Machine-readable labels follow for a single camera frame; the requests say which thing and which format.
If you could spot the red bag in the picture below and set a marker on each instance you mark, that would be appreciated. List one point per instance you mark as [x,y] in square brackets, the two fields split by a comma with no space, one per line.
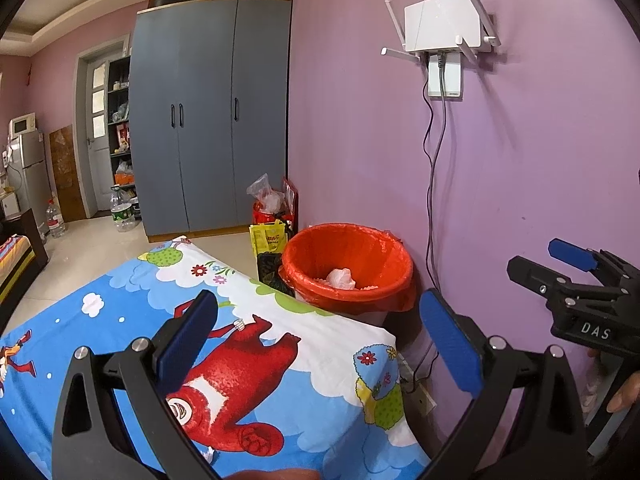
[291,200]

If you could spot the blue cartoon printed bedsheet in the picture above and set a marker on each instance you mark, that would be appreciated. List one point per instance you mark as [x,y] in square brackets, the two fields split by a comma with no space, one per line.
[125,300]

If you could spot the clear plastic bag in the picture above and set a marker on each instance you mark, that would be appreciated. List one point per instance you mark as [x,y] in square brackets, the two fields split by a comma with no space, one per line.
[265,195]

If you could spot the black mesh bag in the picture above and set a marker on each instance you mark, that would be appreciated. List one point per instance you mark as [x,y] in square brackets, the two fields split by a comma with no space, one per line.
[272,272]

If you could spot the red label water bottle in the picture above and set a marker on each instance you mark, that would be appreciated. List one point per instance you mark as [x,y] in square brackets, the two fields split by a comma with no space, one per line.
[55,222]

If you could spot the yellow shopping bag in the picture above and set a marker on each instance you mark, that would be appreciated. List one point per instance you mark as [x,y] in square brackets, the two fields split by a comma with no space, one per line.
[267,240]

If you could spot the red wall ornament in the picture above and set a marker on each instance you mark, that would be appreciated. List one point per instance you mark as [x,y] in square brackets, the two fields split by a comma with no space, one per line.
[29,72]

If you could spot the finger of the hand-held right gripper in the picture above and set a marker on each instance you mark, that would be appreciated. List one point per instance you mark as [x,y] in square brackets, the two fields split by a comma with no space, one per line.
[535,277]
[570,254]

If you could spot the white panelled door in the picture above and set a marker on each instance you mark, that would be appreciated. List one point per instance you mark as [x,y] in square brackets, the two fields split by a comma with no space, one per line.
[100,160]

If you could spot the striped sofa cushion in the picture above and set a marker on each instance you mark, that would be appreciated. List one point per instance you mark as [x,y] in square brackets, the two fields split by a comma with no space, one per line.
[15,260]

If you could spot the blue-grey wardrobe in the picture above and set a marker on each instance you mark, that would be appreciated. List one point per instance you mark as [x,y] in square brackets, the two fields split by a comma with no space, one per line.
[210,135]

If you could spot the person's left hand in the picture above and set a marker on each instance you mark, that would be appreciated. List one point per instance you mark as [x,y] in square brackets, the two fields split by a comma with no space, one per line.
[280,476]

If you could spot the white wall router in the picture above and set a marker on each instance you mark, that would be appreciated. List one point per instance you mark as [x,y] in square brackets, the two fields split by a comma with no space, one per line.
[440,20]

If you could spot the person's right hand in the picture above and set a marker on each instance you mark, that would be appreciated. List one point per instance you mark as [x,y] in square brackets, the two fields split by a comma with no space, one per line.
[630,395]

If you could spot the silver fridge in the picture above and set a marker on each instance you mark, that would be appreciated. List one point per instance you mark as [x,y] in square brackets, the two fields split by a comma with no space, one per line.
[30,170]

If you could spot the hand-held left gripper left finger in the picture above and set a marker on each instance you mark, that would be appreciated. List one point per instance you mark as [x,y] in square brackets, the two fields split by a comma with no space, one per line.
[187,340]

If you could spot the small white cabinet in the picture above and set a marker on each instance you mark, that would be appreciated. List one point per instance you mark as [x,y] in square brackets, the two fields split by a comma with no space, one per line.
[9,205]

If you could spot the orange box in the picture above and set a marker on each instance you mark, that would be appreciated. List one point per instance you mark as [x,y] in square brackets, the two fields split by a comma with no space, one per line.
[125,179]

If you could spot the waste bin with orange liner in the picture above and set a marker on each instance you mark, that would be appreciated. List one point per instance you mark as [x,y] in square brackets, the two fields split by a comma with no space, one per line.
[350,305]

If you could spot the green label water bottle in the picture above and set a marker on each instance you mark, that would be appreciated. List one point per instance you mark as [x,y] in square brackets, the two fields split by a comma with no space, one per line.
[122,215]

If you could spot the brown wooden board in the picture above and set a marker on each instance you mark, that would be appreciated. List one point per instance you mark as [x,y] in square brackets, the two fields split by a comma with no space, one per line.
[65,175]

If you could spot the white wall socket box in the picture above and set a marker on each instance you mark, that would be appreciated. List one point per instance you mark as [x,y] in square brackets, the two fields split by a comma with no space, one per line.
[452,80]

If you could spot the black leather sofa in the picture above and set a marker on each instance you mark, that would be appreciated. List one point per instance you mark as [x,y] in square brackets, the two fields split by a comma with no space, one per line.
[37,240]

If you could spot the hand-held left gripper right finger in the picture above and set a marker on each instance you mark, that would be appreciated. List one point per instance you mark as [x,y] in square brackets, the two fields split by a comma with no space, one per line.
[450,345]

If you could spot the white power strip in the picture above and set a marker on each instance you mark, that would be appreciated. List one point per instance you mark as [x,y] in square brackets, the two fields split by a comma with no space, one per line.
[422,400]

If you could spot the white microwave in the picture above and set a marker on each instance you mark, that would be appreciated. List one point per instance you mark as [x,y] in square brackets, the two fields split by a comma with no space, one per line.
[22,124]

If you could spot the dark open bookshelf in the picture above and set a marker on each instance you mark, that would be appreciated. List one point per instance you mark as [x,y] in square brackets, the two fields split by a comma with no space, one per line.
[120,110]

